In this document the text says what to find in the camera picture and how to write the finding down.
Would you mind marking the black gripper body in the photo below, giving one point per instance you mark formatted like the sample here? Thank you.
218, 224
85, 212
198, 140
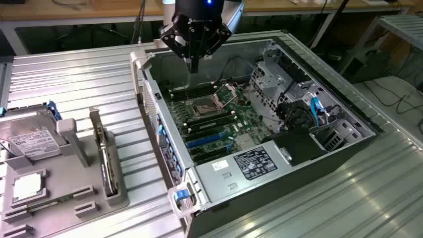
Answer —
198, 12

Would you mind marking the graphics card with black fan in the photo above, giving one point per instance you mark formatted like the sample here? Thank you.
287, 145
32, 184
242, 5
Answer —
106, 153

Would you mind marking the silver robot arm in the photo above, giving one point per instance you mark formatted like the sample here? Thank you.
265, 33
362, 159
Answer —
237, 17

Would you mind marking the metal socket cover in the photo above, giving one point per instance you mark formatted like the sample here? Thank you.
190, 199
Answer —
229, 93

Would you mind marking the silver disk bay cage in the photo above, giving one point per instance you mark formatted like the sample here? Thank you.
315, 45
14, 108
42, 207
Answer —
267, 86

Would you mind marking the CPU socket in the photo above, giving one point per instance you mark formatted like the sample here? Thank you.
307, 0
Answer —
202, 107

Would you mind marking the RAM stick with white label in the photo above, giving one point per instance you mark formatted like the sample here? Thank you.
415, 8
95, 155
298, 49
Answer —
211, 124

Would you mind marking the green motherboard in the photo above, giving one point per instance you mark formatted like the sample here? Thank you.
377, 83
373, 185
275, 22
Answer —
245, 124

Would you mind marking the blue slot retention clip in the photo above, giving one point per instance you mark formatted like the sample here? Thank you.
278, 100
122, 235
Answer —
179, 170
167, 141
162, 130
175, 160
171, 151

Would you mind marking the wooden desk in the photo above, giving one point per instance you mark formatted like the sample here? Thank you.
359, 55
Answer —
50, 12

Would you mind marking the blue expansion slot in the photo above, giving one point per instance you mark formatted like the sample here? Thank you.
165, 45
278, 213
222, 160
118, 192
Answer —
203, 141

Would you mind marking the blue disk carrier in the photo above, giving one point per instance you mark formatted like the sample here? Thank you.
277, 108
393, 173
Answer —
53, 111

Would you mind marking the black box under desk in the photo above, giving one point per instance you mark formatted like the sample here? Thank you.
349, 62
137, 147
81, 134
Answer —
370, 67

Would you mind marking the black plastic shroud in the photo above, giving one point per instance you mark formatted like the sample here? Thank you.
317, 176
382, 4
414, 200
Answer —
298, 146

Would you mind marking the metal slat side table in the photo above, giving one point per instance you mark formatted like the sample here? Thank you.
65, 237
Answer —
403, 27

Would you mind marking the silver hard disk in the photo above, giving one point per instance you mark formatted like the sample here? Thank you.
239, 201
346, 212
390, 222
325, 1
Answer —
30, 134

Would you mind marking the grey power supply unit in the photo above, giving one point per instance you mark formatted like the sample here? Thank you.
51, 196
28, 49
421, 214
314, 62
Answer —
215, 183

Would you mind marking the blue case latch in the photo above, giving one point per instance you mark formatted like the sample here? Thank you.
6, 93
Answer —
181, 194

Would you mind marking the grey parts rack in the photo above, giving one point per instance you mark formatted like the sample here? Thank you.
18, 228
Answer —
66, 178

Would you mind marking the open PC case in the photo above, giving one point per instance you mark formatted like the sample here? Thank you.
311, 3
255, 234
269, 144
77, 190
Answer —
265, 198

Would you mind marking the silver CPU chip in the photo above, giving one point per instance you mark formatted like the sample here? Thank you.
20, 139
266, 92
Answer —
28, 186

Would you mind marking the green RAM stick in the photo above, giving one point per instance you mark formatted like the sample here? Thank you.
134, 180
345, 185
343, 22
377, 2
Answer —
43, 206

